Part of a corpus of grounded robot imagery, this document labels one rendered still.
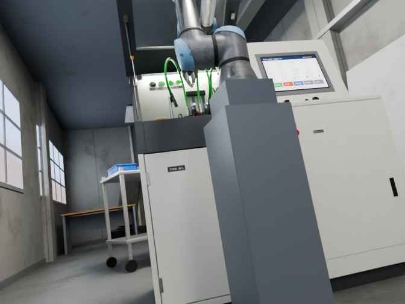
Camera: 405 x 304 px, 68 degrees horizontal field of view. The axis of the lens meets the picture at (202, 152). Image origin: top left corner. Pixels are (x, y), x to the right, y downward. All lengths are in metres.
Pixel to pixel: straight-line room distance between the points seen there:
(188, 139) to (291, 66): 1.00
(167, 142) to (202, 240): 0.49
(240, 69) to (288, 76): 1.05
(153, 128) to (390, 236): 1.33
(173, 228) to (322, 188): 0.78
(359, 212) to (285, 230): 0.86
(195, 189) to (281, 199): 0.58
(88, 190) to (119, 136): 1.79
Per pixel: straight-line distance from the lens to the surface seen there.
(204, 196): 1.43
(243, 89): 1.02
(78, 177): 9.15
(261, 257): 0.92
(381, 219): 1.84
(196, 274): 1.44
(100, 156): 9.20
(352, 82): 3.81
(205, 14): 1.68
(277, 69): 2.10
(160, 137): 1.45
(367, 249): 1.79
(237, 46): 1.13
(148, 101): 2.09
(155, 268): 1.42
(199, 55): 1.11
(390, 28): 3.81
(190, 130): 1.47
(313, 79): 2.16
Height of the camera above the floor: 0.51
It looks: 10 degrees up
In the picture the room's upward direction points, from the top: 9 degrees counter-clockwise
